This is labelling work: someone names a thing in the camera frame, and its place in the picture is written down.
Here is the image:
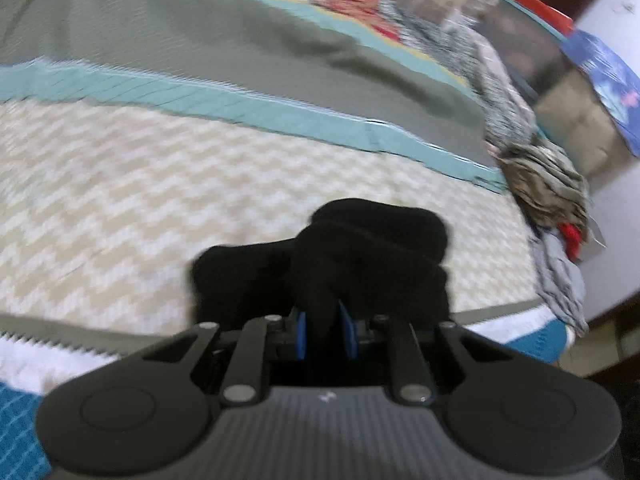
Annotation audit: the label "chevron quilt with teal border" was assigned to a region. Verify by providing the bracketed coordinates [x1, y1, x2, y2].
[0, 0, 577, 480]

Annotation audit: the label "black and white patterned cloth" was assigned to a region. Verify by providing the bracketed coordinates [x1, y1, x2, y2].
[379, 0, 542, 147]

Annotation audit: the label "olive green garment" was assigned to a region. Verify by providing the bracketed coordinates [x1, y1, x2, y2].
[499, 140, 592, 233]

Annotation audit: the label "red garment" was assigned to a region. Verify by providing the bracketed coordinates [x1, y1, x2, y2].
[556, 221, 587, 262]

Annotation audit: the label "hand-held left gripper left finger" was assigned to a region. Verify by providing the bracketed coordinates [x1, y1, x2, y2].
[142, 310, 308, 405]

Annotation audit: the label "blue printed bag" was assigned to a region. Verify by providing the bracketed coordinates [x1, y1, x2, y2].
[559, 29, 640, 157]

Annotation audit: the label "grey sweatshirt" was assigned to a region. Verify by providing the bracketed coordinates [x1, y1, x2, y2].
[529, 232, 592, 337]

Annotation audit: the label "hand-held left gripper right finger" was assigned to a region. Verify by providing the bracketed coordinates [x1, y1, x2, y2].
[339, 300, 516, 405]

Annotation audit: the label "black pants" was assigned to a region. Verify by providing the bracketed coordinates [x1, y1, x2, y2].
[190, 199, 452, 333]

